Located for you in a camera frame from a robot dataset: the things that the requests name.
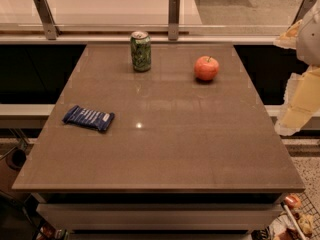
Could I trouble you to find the wire basket with snacks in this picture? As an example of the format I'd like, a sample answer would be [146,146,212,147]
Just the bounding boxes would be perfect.
[267,193,320,240]

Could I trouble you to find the red apple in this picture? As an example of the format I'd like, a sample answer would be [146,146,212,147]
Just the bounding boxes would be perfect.
[194,56,220,81]

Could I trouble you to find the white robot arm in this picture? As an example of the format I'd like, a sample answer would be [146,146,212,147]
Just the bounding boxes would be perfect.
[274,1,320,136]

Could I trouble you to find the white drawer front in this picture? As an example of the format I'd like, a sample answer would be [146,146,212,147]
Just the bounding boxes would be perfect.
[37,204,282,231]

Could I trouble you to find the right metal rail bracket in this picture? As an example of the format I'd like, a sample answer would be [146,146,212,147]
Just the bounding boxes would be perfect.
[293,0,317,23]

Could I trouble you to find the blue rxbar wrapper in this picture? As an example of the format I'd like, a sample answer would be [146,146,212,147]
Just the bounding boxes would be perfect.
[62,105,115,132]

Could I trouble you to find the left metal rail bracket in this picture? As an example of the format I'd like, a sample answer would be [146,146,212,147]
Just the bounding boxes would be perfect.
[33,0,60,40]

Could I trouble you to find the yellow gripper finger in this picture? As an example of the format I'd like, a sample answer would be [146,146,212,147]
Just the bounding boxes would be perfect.
[274,66,320,136]
[273,19,303,49]

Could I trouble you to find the metal rail bracket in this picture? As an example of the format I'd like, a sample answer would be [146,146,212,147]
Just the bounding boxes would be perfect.
[33,0,60,40]
[168,0,180,40]
[293,0,317,23]

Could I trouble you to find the middle metal rail bracket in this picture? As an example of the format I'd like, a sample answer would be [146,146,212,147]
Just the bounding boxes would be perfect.
[168,0,180,40]

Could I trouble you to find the dark round bin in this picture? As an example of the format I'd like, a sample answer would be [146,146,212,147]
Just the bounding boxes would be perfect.
[6,149,26,171]

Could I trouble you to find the green soda can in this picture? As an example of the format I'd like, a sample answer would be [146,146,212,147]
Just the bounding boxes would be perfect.
[130,31,151,72]

